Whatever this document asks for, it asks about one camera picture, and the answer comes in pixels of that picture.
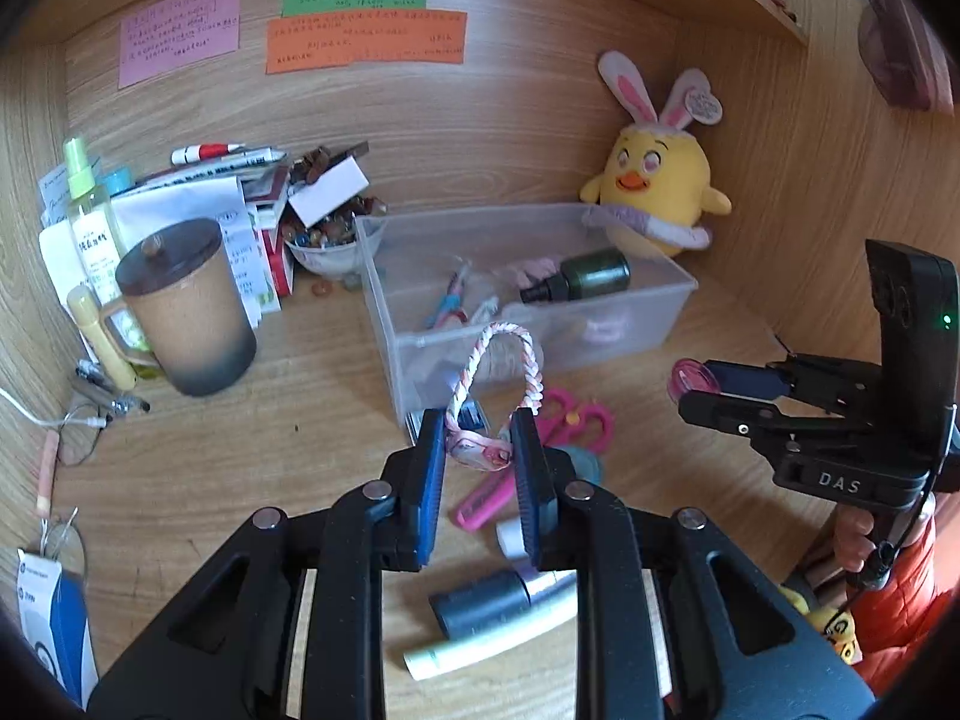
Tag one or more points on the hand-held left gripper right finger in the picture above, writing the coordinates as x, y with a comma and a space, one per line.
529, 495

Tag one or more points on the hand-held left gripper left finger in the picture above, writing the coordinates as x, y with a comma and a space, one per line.
433, 487

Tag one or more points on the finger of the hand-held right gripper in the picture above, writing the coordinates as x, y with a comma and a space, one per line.
750, 379
750, 420

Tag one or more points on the clear plastic storage box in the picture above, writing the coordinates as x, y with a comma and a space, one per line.
652, 315

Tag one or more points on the person's right hand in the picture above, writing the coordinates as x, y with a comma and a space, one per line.
855, 540

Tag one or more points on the pink utility knife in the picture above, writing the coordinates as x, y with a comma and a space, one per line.
484, 502

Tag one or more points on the white bandage roll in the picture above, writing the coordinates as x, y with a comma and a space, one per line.
510, 540

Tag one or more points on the teal tape roll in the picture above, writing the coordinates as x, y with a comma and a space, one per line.
585, 465

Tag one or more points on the small blue box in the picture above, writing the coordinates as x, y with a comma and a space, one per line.
471, 416

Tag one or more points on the pink scissors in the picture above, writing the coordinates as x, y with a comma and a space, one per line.
581, 420

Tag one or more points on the white tube with dark cap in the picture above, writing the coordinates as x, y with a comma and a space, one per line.
480, 604

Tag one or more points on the pink blue pen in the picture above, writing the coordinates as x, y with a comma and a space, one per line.
448, 304

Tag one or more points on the dark green bottle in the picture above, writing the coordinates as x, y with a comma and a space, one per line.
592, 277

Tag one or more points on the yellow printed cloth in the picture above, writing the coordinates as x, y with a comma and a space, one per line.
825, 622

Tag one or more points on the yellow chick plush toy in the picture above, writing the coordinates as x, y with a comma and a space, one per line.
660, 172

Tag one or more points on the small clear plastic bowl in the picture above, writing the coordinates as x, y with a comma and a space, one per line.
326, 259

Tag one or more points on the brown mug with lid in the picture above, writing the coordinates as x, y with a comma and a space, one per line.
195, 315

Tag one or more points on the white rectangular box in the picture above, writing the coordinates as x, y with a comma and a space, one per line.
330, 191

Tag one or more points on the black pens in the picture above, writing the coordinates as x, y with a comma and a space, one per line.
112, 390

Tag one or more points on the dark red bag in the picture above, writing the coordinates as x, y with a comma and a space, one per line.
907, 45

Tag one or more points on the pale yellow tube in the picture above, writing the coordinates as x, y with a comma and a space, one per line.
101, 337

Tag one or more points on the white paper sheets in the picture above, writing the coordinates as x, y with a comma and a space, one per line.
187, 202

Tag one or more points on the blue and white box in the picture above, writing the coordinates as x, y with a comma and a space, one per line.
56, 630

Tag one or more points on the red and white marker pen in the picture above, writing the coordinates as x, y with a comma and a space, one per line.
206, 152

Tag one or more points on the green spray bottle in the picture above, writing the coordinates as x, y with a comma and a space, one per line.
94, 232

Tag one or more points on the orange paper note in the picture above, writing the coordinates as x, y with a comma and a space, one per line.
367, 43

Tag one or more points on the green paper note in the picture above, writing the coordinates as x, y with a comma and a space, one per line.
352, 1

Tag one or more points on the pink paper note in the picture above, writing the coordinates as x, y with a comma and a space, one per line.
180, 30

